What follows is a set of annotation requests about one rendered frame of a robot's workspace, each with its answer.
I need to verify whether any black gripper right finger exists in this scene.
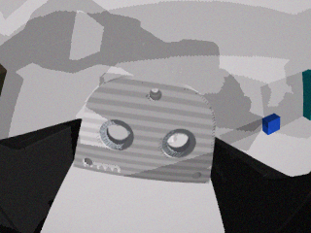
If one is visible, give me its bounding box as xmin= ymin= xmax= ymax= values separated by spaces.
xmin=210 ymin=137 xmax=311 ymax=233

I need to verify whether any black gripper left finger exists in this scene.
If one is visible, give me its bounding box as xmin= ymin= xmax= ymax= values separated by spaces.
xmin=0 ymin=119 xmax=82 ymax=233

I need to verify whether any small blue cube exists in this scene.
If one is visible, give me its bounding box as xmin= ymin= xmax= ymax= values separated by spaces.
xmin=261 ymin=113 xmax=281 ymax=135

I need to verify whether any teal rectangular block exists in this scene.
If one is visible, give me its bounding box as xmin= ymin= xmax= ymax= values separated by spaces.
xmin=302 ymin=69 xmax=311 ymax=121

